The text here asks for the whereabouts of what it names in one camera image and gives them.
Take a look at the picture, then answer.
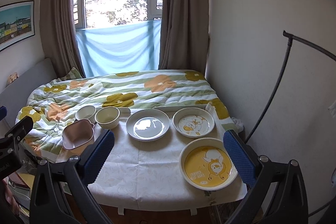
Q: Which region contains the pink square bowl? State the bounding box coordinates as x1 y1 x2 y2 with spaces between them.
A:
62 119 95 151

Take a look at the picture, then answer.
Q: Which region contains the yellow duck pattern plate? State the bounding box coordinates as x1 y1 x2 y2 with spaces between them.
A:
179 138 238 192

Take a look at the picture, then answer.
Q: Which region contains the white ribbed bowl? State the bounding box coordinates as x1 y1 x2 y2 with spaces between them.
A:
75 105 96 124

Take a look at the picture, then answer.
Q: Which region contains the cream round bowl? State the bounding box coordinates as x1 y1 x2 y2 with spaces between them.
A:
95 106 120 130

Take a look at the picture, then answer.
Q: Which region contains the plain cream plate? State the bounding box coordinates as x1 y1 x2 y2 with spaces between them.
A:
126 109 170 141

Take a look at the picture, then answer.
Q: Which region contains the white duck pattern plate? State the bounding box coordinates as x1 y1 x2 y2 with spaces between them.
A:
172 107 215 139

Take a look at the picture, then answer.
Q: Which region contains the grey headboard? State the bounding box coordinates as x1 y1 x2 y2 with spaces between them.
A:
1 59 56 127

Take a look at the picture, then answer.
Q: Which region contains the flower patterned quilt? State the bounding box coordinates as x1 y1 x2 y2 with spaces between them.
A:
16 70 238 162

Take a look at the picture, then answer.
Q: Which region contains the green patterned pillow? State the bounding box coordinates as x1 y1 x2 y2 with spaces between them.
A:
59 67 83 81

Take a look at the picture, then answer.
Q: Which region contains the floral white tablecloth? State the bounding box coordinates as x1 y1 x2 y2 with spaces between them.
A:
56 101 248 210

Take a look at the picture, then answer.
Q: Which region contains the left brown curtain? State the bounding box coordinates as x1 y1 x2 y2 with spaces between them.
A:
39 0 84 77

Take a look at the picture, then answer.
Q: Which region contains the brown curtain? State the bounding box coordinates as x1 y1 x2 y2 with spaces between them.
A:
159 0 210 73
39 0 84 77

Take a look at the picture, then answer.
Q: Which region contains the framed houses picture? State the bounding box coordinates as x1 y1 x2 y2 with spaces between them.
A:
0 0 35 51

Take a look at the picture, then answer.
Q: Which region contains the light blue window cloth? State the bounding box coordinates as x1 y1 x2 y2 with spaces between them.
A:
76 20 161 77

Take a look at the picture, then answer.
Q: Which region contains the right brown curtain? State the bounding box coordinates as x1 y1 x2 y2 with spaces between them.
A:
159 0 210 73

